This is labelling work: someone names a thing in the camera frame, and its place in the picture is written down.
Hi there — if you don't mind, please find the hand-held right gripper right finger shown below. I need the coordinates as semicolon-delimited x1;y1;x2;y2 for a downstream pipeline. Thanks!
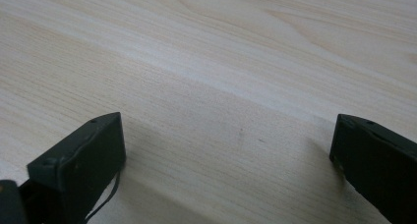
328;113;417;224

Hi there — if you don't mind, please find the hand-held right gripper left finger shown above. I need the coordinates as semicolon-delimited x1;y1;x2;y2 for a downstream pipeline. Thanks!
19;111;127;224

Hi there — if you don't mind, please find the thin black cable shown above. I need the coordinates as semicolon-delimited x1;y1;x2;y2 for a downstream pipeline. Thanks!
84;170;122;224

